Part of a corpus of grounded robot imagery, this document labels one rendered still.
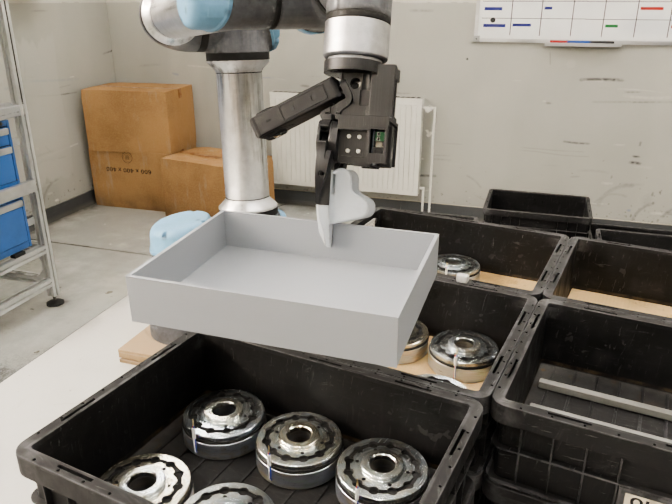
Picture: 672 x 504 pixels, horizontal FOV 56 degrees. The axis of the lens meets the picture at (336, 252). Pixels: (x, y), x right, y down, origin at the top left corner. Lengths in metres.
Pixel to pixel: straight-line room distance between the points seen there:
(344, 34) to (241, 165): 0.54
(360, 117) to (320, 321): 0.25
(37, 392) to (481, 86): 3.28
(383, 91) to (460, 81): 3.32
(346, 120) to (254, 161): 0.52
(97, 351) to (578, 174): 3.28
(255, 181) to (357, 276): 0.54
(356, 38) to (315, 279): 0.27
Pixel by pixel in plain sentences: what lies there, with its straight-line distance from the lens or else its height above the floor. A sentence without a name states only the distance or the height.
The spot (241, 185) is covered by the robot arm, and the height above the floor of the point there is 1.02.
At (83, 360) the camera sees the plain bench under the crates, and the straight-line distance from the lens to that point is 1.32.
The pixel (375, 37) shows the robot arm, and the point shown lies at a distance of 0.74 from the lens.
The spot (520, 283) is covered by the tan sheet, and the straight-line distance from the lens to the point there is 1.29.
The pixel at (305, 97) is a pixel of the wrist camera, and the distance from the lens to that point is 0.74.
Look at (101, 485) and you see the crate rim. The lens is 0.66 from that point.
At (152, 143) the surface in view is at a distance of 4.38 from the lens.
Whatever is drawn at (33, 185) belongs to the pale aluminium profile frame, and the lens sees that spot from 3.05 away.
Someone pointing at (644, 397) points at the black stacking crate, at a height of 0.83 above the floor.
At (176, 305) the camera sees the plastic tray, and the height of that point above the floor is 1.07.
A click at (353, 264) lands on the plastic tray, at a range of 0.75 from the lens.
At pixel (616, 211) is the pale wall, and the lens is 4.19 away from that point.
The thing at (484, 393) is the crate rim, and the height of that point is 0.93.
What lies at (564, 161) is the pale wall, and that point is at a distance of 4.09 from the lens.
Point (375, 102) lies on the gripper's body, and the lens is 0.73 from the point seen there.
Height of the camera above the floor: 1.34
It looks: 22 degrees down
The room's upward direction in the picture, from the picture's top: straight up
